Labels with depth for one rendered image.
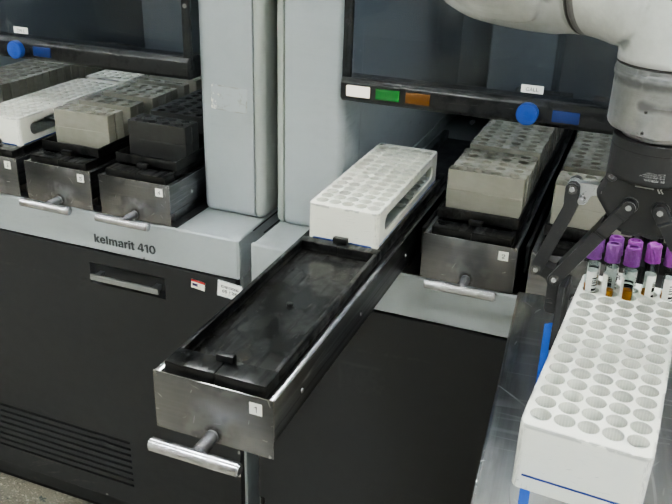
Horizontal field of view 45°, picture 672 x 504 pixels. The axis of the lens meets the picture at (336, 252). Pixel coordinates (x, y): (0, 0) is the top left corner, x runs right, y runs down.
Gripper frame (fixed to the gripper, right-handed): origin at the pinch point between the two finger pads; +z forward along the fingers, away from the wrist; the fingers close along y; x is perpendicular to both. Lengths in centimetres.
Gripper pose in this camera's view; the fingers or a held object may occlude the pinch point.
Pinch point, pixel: (618, 340)
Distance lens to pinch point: 81.0
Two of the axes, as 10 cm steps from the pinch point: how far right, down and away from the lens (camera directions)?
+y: 9.1, 2.0, -3.7
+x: 4.2, -3.8, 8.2
